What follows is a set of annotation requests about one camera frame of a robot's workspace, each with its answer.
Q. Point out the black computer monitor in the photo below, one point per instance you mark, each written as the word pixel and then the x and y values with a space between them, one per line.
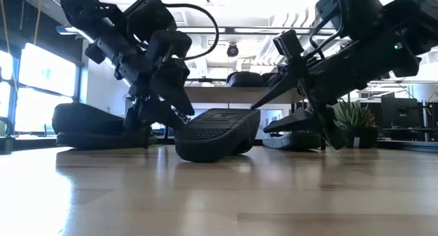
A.
pixel 433 114
pixel 398 113

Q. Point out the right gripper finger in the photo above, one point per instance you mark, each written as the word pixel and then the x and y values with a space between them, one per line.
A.
pixel 280 87
pixel 297 121

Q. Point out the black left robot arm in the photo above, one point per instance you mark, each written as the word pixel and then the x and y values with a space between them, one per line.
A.
pixel 99 27

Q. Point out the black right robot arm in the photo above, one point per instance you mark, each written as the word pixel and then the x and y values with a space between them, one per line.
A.
pixel 410 24

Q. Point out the small potted green plant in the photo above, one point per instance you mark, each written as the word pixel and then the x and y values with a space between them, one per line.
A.
pixel 356 118

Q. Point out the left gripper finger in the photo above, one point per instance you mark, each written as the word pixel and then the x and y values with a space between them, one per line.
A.
pixel 150 116
pixel 172 85

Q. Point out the wide bright window pane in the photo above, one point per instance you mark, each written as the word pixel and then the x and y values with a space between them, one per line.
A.
pixel 44 75

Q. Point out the long ceiling light bar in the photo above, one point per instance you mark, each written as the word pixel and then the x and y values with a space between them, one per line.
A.
pixel 205 30

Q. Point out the black ceiling spotlight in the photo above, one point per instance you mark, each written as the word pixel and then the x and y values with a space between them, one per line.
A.
pixel 232 50

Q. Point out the white ceiling pipes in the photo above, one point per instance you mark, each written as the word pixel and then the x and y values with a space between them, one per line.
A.
pixel 297 18

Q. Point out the narrow bright window pane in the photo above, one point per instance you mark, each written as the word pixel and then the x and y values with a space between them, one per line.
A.
pixel 5 92

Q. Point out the dark office desk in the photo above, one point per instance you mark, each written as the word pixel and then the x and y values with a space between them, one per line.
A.
pixel 403 130

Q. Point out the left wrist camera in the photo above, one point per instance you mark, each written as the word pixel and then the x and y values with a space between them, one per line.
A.
pixel 169 44

